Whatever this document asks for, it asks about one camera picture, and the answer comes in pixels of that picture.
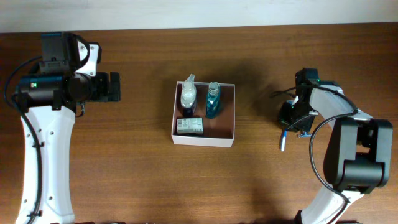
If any blue razor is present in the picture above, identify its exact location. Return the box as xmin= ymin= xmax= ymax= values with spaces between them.
xmin=298 ymin=131 xmax=312 ymax=138

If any blue white toothbrush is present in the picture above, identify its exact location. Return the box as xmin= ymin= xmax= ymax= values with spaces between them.
xmin=279 ymin=129 xmax=287 ymax=152

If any blue mouthwash bottle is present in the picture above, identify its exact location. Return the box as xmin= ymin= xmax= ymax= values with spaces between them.
xmin=206 ymin=82 xmax=221 ymax=119

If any green white soap box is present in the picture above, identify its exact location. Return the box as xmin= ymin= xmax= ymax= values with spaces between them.
xmin=177 ymin=118 xmax=204 ymax=135

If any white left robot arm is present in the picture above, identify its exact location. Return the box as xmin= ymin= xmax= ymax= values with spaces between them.
xmin=10 ymin=32 xmax=121 ymax=223

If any foam soap pump bottle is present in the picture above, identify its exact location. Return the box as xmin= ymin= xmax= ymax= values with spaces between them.
xmin=180 ymin=74 xmax=197 ymax=118

